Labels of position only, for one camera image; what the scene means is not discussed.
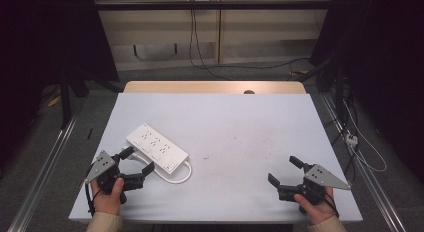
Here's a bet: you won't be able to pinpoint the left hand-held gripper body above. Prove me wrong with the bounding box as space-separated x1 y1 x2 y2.
84 150 146 205

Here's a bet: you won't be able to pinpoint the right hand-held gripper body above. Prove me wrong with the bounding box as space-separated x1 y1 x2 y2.
278 163 352 205

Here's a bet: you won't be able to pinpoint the white power strip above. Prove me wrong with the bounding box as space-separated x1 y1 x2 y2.
125 122 190 175

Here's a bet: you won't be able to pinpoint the white power strip cable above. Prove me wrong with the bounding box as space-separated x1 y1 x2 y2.
122 145 194 185

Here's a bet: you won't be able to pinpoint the person's right hand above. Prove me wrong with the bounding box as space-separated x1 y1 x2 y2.
293 187 336 226

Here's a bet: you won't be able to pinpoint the person's left hand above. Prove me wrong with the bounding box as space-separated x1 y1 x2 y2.
90 177 125 216

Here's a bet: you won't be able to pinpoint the small white floor socket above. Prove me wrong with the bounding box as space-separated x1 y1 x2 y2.
345 133 359 148

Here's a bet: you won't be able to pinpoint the black metal stand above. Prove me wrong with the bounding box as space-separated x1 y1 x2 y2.
58 70 90 130

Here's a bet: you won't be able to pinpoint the black curtain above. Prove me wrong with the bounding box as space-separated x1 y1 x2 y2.
309 0 424 185
0 0 120 170

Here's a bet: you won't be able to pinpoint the black horizontal bar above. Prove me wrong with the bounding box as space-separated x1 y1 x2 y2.
94 0 335 12

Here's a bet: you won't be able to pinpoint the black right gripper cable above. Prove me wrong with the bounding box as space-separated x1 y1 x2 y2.
324 191 340 219

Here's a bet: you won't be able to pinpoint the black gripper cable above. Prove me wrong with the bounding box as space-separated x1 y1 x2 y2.
84 182 98 217
324 191 340 219

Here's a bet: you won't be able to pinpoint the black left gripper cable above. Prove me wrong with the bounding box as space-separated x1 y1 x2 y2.
84 182 98 217

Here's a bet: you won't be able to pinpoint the aluminium floor rail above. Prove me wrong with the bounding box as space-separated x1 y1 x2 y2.
320 91 408 232
7 114 80 232

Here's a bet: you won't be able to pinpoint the thin white floor cable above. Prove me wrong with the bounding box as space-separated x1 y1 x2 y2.
342 100 388 174

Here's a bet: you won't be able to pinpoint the black wall cables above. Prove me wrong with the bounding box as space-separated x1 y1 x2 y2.
188 8 311 82

